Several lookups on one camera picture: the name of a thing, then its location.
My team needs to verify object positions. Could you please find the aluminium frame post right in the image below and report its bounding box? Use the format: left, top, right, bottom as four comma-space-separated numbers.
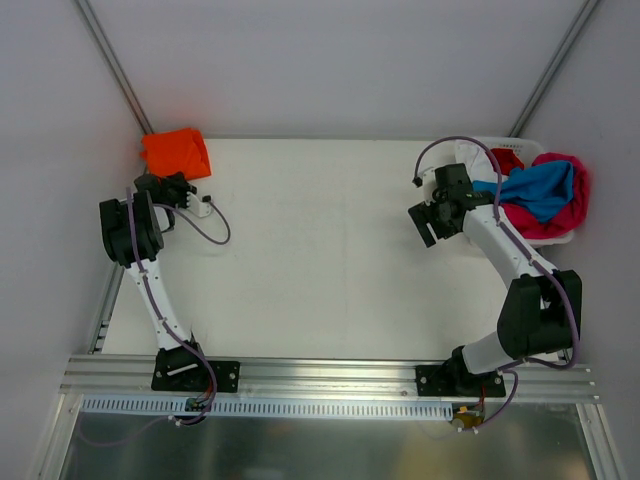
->
507, 0, 602, 138

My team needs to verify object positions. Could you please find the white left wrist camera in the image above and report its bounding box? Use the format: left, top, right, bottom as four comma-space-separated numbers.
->
186, 193, 213, 218

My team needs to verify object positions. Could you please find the orange t shirt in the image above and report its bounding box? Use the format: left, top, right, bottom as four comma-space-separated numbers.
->
140, 128, 212, 180

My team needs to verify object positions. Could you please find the white t shirt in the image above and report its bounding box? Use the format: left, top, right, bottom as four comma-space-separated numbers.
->
454, 140, 497, 183

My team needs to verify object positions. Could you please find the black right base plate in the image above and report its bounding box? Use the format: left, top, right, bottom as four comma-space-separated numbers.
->
414, 364, 506, 398

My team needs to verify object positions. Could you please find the aluminium frame post left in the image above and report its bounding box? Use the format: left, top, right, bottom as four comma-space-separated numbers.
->
72, 0, 155, 135

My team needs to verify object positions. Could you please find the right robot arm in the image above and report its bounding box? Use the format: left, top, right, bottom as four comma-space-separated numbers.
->
408, 163, 582, 398

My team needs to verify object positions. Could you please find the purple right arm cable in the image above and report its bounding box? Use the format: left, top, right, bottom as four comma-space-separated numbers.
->
412, 135, 584, 426

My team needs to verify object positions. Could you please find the red t shirt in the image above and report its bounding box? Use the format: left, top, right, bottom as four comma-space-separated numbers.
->
491, 148, 525, 176

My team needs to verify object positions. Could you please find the white slotted cable duct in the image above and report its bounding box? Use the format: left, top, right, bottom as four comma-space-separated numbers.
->
81, 395, 454, 422

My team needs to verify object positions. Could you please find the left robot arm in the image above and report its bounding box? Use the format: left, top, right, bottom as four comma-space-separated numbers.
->
99, 172, 214, 395

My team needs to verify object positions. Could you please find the blue t shirt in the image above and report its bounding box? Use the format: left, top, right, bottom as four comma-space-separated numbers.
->
472, 161, 574, 223

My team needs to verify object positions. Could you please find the aluminium frame post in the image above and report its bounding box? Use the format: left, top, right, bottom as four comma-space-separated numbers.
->
72, 0, 155, 135
507, 0, 602, 138

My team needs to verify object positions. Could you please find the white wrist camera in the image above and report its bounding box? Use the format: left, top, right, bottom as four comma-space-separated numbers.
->
414, 167, 437, 203
186, 193, 213, 218

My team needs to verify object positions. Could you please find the magenta pink t shirt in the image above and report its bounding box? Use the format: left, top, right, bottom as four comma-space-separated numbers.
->
501, 152, 592, 240

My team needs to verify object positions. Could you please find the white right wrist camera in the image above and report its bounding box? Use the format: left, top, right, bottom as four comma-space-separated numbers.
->
414, 167, 437, 203

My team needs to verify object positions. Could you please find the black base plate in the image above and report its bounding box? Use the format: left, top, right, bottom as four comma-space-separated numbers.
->
414, 364, 506, 398
151, 356, 241, 393

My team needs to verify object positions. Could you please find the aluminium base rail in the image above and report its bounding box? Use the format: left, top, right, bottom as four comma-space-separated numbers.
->
60, 354, 602, 404

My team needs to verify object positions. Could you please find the white plastic laundry basket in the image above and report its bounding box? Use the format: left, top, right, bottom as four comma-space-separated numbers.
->
464, 137, 575, 247

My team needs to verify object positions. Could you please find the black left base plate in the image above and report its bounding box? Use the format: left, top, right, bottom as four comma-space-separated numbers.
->
151, 356, 241, 393

